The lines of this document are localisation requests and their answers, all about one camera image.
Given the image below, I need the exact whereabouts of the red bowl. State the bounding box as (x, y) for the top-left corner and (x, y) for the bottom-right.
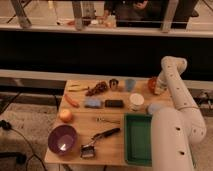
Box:
(148, 77), (157, 93)

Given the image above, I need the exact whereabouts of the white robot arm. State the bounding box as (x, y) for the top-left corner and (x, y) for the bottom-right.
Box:
(151, 56), (207, 171)

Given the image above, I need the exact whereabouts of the white cup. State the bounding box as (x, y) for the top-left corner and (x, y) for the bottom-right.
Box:
(129, 93), (144, 111)

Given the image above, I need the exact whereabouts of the blue plastic cup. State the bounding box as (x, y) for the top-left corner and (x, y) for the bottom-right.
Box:
(125, 78), (136, 92)

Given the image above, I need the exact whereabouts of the green plastic tray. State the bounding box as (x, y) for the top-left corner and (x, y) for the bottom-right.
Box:
(124, 114), (152, 167)

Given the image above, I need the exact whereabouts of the small metal cup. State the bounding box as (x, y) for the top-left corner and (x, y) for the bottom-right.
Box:
(109, 79), (119, 91)

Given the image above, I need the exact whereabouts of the black rectangular block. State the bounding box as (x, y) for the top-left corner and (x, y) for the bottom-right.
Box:
(105, 100), (124, 108)

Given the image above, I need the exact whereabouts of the bunch of dark grapes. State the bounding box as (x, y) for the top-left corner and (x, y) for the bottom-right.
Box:
(86, 81), (108, 96)

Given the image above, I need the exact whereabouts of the metal fork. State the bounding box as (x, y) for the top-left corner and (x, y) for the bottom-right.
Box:
(96, 117), (120, 124)

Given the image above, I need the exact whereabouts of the blue sponge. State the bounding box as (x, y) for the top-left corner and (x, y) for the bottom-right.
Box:
(84, 97), (102, 108)

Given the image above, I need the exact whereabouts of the yellow banana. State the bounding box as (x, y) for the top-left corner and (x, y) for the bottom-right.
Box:
(67, 85), (89, 92)

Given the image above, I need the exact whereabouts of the seated person in background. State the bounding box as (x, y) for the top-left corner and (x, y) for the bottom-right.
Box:
(99, 0), (200, 29)

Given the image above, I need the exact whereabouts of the orange carrot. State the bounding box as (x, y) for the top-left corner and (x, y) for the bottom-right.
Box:
(64, 94), (79, 108)

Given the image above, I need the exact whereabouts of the orange apple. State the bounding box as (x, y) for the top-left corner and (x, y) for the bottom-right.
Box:
(59, 109), (73, 123)

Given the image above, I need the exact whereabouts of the purple bowl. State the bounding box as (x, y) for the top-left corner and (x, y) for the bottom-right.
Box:
(48, 125), (77, 155)

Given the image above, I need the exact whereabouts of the black handled spatula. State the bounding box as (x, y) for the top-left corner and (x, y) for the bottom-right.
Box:
(80, 128), (120, 159)

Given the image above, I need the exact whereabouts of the black cable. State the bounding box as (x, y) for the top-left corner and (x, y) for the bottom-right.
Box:
(0, 119), (48, 171)

